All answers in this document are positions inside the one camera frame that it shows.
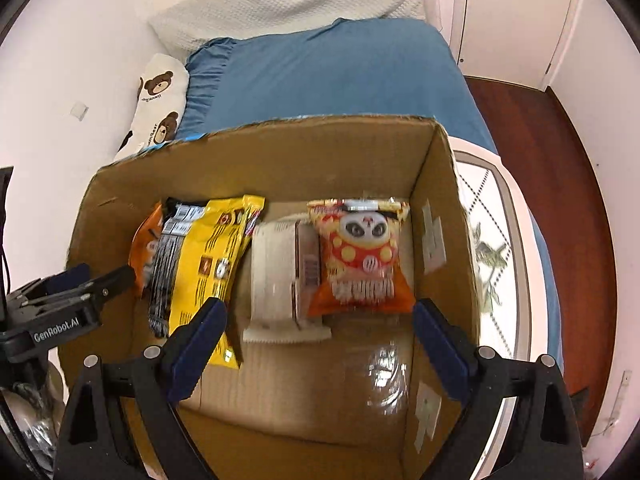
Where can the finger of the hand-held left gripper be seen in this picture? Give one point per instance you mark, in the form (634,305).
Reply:
(112,282)
(72,275)

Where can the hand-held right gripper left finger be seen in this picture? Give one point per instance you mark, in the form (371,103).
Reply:
(197,345)

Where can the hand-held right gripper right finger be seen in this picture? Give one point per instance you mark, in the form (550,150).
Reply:
(440,345)

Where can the black striped snack packet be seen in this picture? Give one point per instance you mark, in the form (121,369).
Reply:
(167,270)

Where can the yellow snack packet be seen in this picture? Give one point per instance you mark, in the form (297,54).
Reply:
(215,255)

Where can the white snack packet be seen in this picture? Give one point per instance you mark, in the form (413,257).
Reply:
(270,280)

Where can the printed cardboard box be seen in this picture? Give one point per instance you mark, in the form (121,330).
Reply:
(300,385)

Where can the orange panda snack packet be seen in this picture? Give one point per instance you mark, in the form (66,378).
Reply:
(360,260)

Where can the grey crinkled plastic bag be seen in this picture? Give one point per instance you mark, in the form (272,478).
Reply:
(27,400)

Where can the white floral quilted mat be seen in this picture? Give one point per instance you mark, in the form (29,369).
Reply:
(500,260)

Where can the bear print pillow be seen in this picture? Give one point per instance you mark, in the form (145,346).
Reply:
(155,90)

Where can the blue bed sheet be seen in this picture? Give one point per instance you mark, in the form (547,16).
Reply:
(340,75)

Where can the white textured pillow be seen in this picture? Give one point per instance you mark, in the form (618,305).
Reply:
(280,10)

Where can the white door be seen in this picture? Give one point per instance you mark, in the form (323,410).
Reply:
(505,10)

